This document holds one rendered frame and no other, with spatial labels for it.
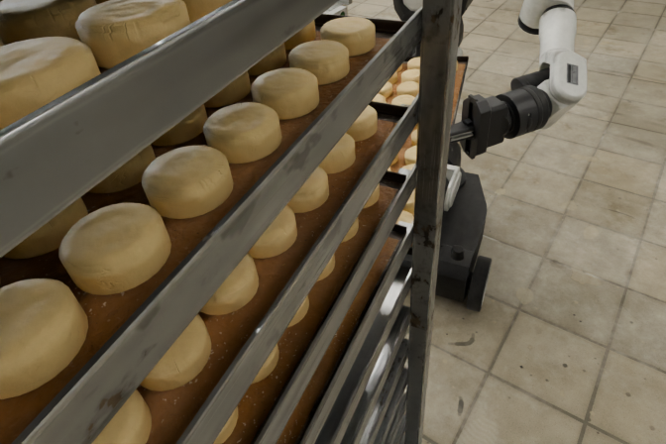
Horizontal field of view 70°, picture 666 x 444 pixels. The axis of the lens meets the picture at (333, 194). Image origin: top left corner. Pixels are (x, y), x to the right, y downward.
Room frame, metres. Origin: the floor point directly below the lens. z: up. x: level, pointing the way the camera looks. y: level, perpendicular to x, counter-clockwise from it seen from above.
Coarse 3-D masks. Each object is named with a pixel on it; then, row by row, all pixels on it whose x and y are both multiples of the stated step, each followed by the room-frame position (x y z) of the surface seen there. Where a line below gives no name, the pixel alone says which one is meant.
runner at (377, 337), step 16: (400, 272) 0.47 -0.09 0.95; (400, 288) 0.43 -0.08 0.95; (384, 304) 0.41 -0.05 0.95; (400, 304) 0.40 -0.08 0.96; (384, 320) 0.38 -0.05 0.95; (368, 336) 0.36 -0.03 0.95; (384, 336) 0.35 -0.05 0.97; (368, 352) 0.34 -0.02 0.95; (352, 368) 0.32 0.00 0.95; (368, 368) 0.30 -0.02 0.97; (352, 384) 0.30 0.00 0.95; (336, 400) 0.28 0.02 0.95; (352, 400) 0.26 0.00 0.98; (336, 416) 0.26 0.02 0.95; (352, 416) 0.26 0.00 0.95; (320, 432) 0.25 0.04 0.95; (336, 432) 0.23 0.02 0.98
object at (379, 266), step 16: (384, 256) 0.41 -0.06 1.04; (368, 288) 0.37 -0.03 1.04; (352, 304) 0.34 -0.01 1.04; (352, 320) 0.32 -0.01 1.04; (336, 336) 0.30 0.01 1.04; (336, 352) 0.29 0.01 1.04; (320, 368) 0.27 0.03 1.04; (320, 384) 0.25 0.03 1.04; (304, 400) 0.24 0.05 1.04; (304, 416) 0.22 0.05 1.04; (288, 432) 0.21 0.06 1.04
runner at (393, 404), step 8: (400, 376) 0.46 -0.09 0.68; (400, 384) 0.44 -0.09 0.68; (400, 392) 0.41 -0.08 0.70; (392, 400) 0.41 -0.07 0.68; (392, 408) 0.38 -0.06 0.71; (384, 416) 0.39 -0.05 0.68; (392, 416) 0.38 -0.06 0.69; (384, 424) 0.37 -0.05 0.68; (384, 432) 0.35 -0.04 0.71; (376, 440) 0.35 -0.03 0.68; (384, 440) 0.34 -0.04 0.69
